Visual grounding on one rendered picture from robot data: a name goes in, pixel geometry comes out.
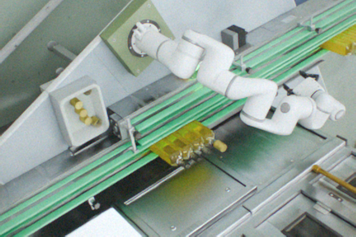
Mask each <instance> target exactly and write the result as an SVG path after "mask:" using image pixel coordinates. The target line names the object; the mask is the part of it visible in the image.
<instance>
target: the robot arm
mask: <svg viewBox="0 0 356 237"><path fill-rule="evenodd" d="M136 26H137V27H138V28H137V29H135V30H134V34H133V36H132V48H133V49H134V50H135V51H136V52H137V53H140V54H146V53H147V54H148V55H150V56H151V57H153V58H154V59H155V60H157V61H159V62H160V63H161V64H163V65H164V66H166V67H167V68H168V69H169V70H170V71H171V72H172V73H173V74H174V75H175V76H177V77H178V78H181V79H187V78H190V77H191V76H192V75H193V74H194V72H195V71H196V68H197V67H198V64H199V63H200V60H201V57H202V55H203V53H204V51H205V50H206V55H205V57H204V59H203V62H202V64H201V66H200V68H199V70H198V74H197V77H196V78H197V80H198V82H199V83H201V84H202V85H204V86H206V87H207V88H210V89H211V90H214V91H216V92H217V93H219V94H221V95H223V96H225V97H227V98H229V99H230V100H238V99H241V98H245V97H247V100H246V102H245V104H244V107H243V109H242V110H241V113H240V119H241V120H242V121H243V122H244V123H245V124H246V125H249V126H252V127H254V128H260V129H263V130H266V131H268V132H272V133H276V134H279V135H289V134H290V133H291V132H292V130H293V128H294V127H295V125H296V123H297V121H298V123H299V124H300V125H301V126H303V127H306V128H309V129H318V128H321V127H323V125H324V124H325V122H326V121H327V119H328V118H329V119H330V120H332V121H338V120H340V119H341V118H342V117H343V116H344V114H345V107H344V105H342V104H341V103H339V102H338V101H337V100H335V99H334V98H333V97H332V96H331V95H329V94H328V93H326V92H325V90H324V89H323V88H322V87H321V86H320V85H319V84H318V80H319V77H320V75H319V74H308V73H305V72H304V71H301V70H299V74H300V75H301V76H302V77H304V78H305V80H304V81H302V82H301V83H300V84H298V85H297V86H296V87H295V88H294V89H289V87H288V86H287V85H286V84H285V83H283V86H284V89H285V90H286V91H287V97H285V98H283V99H282V100H281V102H280V103H279V105H278V107H277V109H276V111H275V113H274V115H273V117H272V119H271V120H269V119H266V118H265V117H266V115H267V113H268V111H269V109H270V107H271V105H272V103H273V101H274V99H275V96H276V94H277V90H278V86H277V84H276V83H275V82H274V81H272V80H269V79H262V78H242V77H240V76H238V75H236V74H233V73H232V72H230V71H228V69H229V67H230V65H231V63H232V61H233V58H234V53H233V51H232V50H231V49H230V48H229V47H227V46H226V45H225V44H222V43H220V42H219V41H216V40H215V39H212V38H211V37H208V36H206V35H204V34H202V33H200V32H198V31H196V30H193V29H188V30H186V31H185V32H184V34H183V35H182V37H181V40H180V41H179V44H177V43H176V42H174V41H172V40H171V39H169V38H167V37H165V36H164V35H162V34H160V33H158V29H157V28H156V27H155V26H154V25H153V24H141V23H140V22H137V24H136ZM313 78H315V80H314V79H313ZM291 91H292V92H291ZM291 95H295V96H291Z"/></svg>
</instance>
